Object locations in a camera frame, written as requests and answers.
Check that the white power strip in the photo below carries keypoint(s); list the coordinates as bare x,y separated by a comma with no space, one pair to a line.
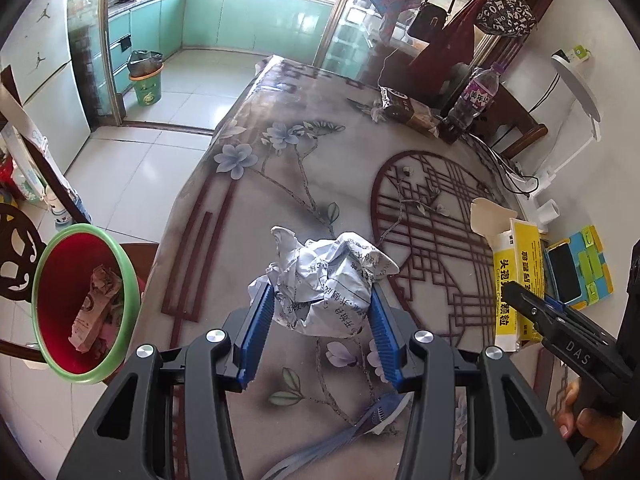
530,187

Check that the black phone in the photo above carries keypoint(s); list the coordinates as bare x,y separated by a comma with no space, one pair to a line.
565,272

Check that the yellow medicine box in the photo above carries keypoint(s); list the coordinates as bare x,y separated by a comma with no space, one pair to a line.
520,260

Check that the letter print bag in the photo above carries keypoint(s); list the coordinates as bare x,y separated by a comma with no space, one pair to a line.
505,10

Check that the black shoulder bag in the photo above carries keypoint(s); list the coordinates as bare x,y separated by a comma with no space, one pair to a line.
430,20

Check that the green kitchen bin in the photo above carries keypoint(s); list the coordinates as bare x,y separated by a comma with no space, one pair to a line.
146,87

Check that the blue yellow phone box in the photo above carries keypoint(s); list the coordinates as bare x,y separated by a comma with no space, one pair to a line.
597,270

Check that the dark snack package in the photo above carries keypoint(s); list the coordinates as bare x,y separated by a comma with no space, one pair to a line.
405,110

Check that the red bin with green rim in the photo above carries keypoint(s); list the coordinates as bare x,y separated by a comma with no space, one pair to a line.
65,270

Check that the white desk lamp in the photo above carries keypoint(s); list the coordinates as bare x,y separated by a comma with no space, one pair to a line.
580,85

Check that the dark wooden chair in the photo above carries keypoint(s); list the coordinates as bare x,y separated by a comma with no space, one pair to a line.
520,130

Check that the white snack bag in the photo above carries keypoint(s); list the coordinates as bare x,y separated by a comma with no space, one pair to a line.
92,310

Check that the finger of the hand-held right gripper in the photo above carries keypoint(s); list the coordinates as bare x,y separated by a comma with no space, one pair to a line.
556,306
550,325

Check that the small white scrap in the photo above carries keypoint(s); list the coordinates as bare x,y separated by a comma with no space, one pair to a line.
408,170

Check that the person's right hand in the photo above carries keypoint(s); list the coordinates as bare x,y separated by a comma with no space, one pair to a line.
567,417

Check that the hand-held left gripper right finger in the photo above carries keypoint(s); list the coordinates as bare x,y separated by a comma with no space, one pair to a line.
385,340

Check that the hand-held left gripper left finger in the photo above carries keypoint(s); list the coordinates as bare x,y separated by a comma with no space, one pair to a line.
255,340

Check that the white and green wall device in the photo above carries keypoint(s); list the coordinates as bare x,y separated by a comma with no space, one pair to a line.
575,54

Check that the dark red garment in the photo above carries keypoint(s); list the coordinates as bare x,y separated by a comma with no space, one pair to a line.
445,55

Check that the white printed paper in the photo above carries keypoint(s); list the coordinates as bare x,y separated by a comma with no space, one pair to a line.
325,285

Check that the teal base cabinets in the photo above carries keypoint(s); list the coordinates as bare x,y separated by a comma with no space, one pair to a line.
250,20

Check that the white refrigerator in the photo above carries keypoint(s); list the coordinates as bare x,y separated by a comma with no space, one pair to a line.
45,70

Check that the purple label drink bottle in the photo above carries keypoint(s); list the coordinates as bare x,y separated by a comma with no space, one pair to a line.
475,95

